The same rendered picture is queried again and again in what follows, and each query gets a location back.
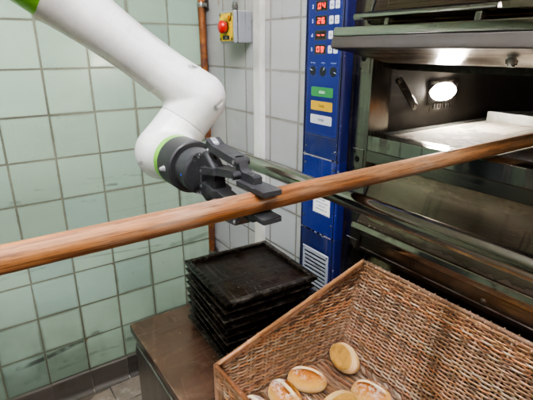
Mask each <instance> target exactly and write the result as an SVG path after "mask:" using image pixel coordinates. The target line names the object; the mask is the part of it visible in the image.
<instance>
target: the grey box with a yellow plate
mask: <svg viewBox="0 0 533 400"><path fill-rule="evenodd" d="M228 15H231V18H232V19H231V21H229V20H228V19H227V16H228ZM219 17H220V21H226V22H227V25H228V30H227V32H226V33H220V42H221V43H251V11H245V10H230V11H224V12H220V13H219Z"/></svg>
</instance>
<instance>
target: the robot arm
mask: <svg viewBox="0 0 533 400"><path fill-rule="evenodd" d="M10 1H11V2H13V3H15V4H16V5H18V6H20V7H21V8H22V9H24V10H26V11H27V12H29V13H31V14H32V15H33V17H34V18H35V19H37V20H38V21H41V22H42V23H44V24H46V25H48V26H50V27H51V28H53V29H55V30H57V31H58V32H60V33H62V34H64V35H65V36H67V37H69V38H71V39H72V40H74V41H76V42H78V43H79V44H81V45H82V46H84V47H85V48H88V49H89V50H91V51H92V52H94V53H95V54H97V55H98V56H100V57H101V58H103V59H104V60H106V61H108V62H109V63H111V64H112V65H113V66H114V67H116V68H118V69H119V70H121V71H122V72H124V73H125V74H126V75H127V76H129V77H130V78H131V79H133V80H134V81H136V82H137V83H139V84H140V85H141V86H142V87H143V88H144V89H146V90H147V91H148V92H152V93H153V94H154V95H155V96H156V97H157V98H158V99H160V100H161V102H162V104H163V107H162V109H161V110H160V111H159V112H158V113H157V115H156V116H155V118H154V119H153V120H152V122H151V123H150V124H149V126H148V127H147V128H146V129H145V130H144V131H143V132H142V133H141V134H140V136H139V137H138V139H137V141H136V146H135V157H136V162H137V163H138V165H139V167H140V169H141V170H142V171H143V172H144V173H145V174H147V175H149V176H151V177H152V178H154V179H162V180H165V181H166V182H168V183H169V184H171V185H172V186H174V187H176V188H178V189H179V190H181V191H184V192H190V193H191V192H194V193H196V194H201V195H202V196H203V197H204V199H205V200H206V201H210V200H214V199H218V198H225V197H229V196H233V195H237V194H236V193H235V192H234V191H232V188H231V187H230V186H229V185H228V184H227V183H226V182H225V178H229V179H232V181H233V180H236V185H237V186H238V187H240V188H243V189H245V190H247V191H249V192H251V193H252V194H255V195H258V196H259V197H261V198H269V197H274V196H277V195H281V194H282V189H280V188H278V187H275V186H273V185H271V184H269V183H265V182H263V177H262V176H261V175H259V174H257V173H254V172H253V171H252V170H251V169H249V167H248V164H249V163H250V158H249V156H246V155H244V154H243V153H242V152H239V151H237V150H235V149H234V148H232V147H230V146H228V145H226V144H225V143H224V142H223V141H222V139H221V138H220V137H210V138H205V139H204V143H202V142H201V141H202V140H203V138H204V137H205V135H206V133H207V132H208V131H209V130H210V129H211V127H212V126H213V124H214V123H215V122H216V121H217V119H218V118H219V117H220V115H221V114H222V113H223V111H224V108H225V105H226V93H225V90H224V87H223V85H222V84H221V82H220V80H219V79H218V78H217V77H215V76H214V75H212V74H210V73H209V72H207V71H206V70H204V69H202V68H201V67H199V66H198V65H196V64H195V63H193V62H191V61H189V60H188V59H187V58H185V57H184V56H182V55H180V54H179V53H177V52H176V51H175V50H174V49H173V48H171V47H170V46H168V45H167V44H165V43H164V42H162V41H161V40H160V39H159V38H158V37H156V36H155V35H153V34H152V33H151V32H149V31H148V30H147V29H146V28H144V27H143V26H142V25H141V24H140V23H139V22H137V21H136V20H135V19H134V18H132V17H131V16H130V15H129V14H127V13H126V12H125V11H124V10H123V9H122V8H121V7H119V5H118V4H117V3H115V2H114V1H113V0H10ZM220 159H222V160H224V161H225V162H227V163H229V164H231V165H232V166H233V167H231V165H225V164H222V162H221V160H220ZM237 179H240V180H237ZM280 221H282V216H281V215H279V214H277V213H275V212H273V211H272V210H268V211H263V212H260V213H254V214H251V215H247V216H244V217H238V218H234V219H231V220H227V221H226V222H228V223H230V224H232V225H242V224H245V223H248V222H258V223H259V224H261V225H270V224H274V223H276V222H280Z"/></svg>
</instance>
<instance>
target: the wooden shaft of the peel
mask: <svg viewBox="0 0 533 400"><path fill-rule="evenodd" d="M531 146H533V133H528V134H524V135H519V136H515V137H509V138H504V139H500V140H494V141H490V142H485V143H482V144H475V145H470V146H467V147H463V148H456V149H452V150H448V151H444V152H437V153H433V154H429V155H425V156H418V157H414V158H410V159H406V160H399V161H395V162H391V163H384V164H380V165H376V166H373V167H365V168H361V169H358V170H353V171H346V172H343V173H339V174H334V175H328V176H324V177H319V178H315V179H309V180H305V181H300V182H297V183H290V184H286V185H282V186H278V188H280V189H282V194H281V195H277V196H274V197H269V198H261V197H259V196H258V195H255V194H252V193H251V192H248V193H244V194H238V195H233V196H229V197H225V198H218V199H214V200H210V201H206V202H199V203H195V204H191V205H188V206H180V207H176V208H173V209H168V210H161V211H158V212H154V213H146V214H143V215H139V216H135V217H128V218H124V219H120V220H116V221H109V222H105V223H101V224H97V225H90V226H86V227H82V228H78V229H71V230H67V231H63V232H59V233H53V234H48V235H44V236H40V237H34V238H29V239H25V240H19V241H14V242H10V243H7V244H0V275H5V274H9V273H13V272H16V271H22V270H25V269H29V268H32V267H39V266H42V265H45V264H49V263H55V262H58V261H61V260H68V259H71V258H75V257H78V256H84V255H87V254H91V253H94V252H100V251H104V250H107V249H111V248H116V247H120V246H124V245H127V244H133V243H136V242H140V241H143V240H149V239H153V238H156V237H162V236H166V235H169V234H172V233H178V232H182V231H186V230H189V229H195V228H198V227H202V226H205V225H211V224H215V223H218V222H222V221H227V220H231V219H234V218H238V217H244V216H247V215H251V214H254V213H260V212H263V211H268V210H273V209H277V208H280V207H283V206H289V205H293V204H297V203H300V202H306V201H309V200H313V199H316V198H322V197H326V196H329V195H333V194H338V193H342V192H345V191H349V190H355V189H358V188H362V187H368V186H371V185H374V184H378V183H384V182H388V181H391V180H394V179H400V178H404V177H407V176H411V175H417V174H420V173H424V172H427V171H433V170H436V169H440V168H444V167H449V166H453V165H456V164H460V163H465V162H470V161H473V160H479V159H482V158H485V157H489V156H495V155H499V154H502V153H506V152H511V151H515V150H518V149H521V148H528V147H531Z"/></svg>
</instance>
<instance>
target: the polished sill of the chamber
mask: <svg viewBox="0 0 533 400"><path fill-rule="evenodd" d="M452 149H456V147H452V146H447V145H443V144H436V143H432V142H427V141H423V140H416V139H411V138H407V137H399V136H395V135H391V134H387V133H379V134H374V135H369V136H368V141H367V150H368V151H372V152H378V153H381V154H385V155H388V156H394V157H397V158H401V159H404V160H406V159H410V158H414V157H418V156H425V155H429V154H433V153H437V152H444V151H448V150H452ZM443 169H447V170H450V171H456V172H459V173H463V174H466V175H472V176H475V177H479V178H483V179H488V180H492V181H495V182H499V183H504V184H508V185H511V186H515V187H521V188H524V189H528V190H533V162H529V161H525V160H517V159H513V158H508V157H504V156H497V155H495V156H489V157H485V158H482V159H479V160H473V161H470V162H465V163H460V164H456V165H453V166H449V167H444V168H443Z"/></svg>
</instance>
